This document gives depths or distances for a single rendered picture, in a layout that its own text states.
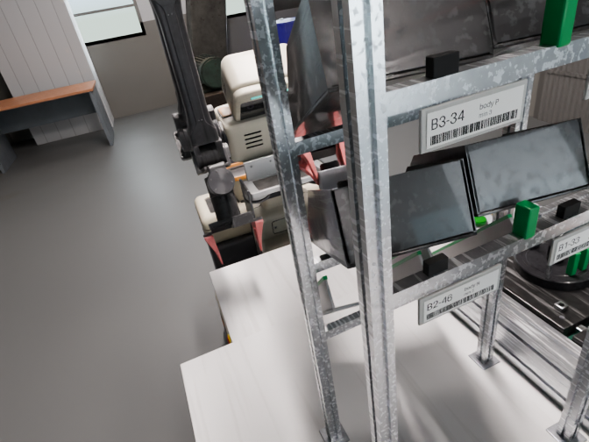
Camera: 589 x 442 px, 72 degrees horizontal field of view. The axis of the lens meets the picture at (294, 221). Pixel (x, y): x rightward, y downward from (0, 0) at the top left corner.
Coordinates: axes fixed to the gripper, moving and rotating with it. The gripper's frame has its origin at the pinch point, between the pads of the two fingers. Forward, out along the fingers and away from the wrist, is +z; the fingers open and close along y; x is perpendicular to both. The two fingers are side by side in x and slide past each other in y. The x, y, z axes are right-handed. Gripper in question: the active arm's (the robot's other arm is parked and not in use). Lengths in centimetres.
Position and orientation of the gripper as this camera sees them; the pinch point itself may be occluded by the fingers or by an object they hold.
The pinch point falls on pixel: (331, 174)
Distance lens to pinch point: 63.3
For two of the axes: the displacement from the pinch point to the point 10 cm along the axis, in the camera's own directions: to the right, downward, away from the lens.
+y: 9.7, -2.5, 0.4
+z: 2.3, 8.1, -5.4
